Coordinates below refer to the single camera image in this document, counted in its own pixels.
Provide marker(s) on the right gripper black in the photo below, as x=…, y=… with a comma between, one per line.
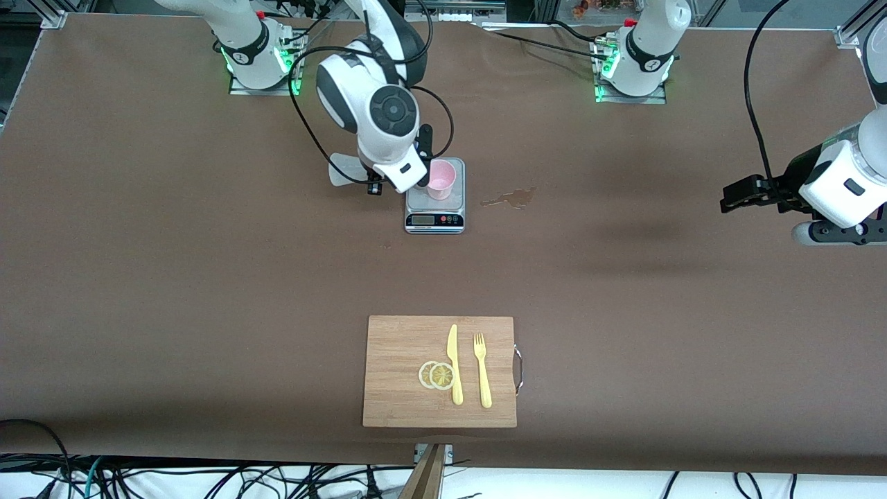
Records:
x=424, y=142

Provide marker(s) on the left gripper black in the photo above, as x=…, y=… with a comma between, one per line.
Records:
x=787, y=186

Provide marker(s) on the pink plastic cup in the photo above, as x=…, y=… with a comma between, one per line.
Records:
x=443, y=181

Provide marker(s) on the translucent sauce bottle orange cap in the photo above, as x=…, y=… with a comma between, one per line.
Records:
x=343, y=170

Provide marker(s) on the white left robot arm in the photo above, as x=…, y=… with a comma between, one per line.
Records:
x=644, y=48

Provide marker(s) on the silver digital kitchen scale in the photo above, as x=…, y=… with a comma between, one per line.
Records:
x=434, y=220

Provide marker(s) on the white power strip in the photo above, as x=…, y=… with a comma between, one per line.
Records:
x=454, y=15

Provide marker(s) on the bamboo cutting board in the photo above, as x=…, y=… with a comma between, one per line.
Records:
x=395, y=360

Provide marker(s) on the lemon slice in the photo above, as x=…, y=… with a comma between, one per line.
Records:
x=423, y=375
x=442, y=376

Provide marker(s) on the yellow plastic knife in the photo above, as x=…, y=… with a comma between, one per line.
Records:
x=455, y=384

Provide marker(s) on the yellow plastic fork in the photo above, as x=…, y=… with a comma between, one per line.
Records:
x=485, y=388

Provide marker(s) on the brown table cover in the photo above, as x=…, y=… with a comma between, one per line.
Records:
x=208, y=312

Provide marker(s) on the colourful small items pile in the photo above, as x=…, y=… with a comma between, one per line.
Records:
x=596, y=5

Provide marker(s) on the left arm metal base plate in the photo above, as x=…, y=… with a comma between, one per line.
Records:
x=630, y=100

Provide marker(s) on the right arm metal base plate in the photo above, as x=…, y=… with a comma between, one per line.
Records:
x=267, y=91

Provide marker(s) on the aluminium frame corner profile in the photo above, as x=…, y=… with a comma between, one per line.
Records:
x=847, y=36

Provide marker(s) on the small metal bracket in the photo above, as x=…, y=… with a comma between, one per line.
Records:
x=448, y=454

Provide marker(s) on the wooden post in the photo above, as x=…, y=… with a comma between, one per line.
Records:
x=424, y=478

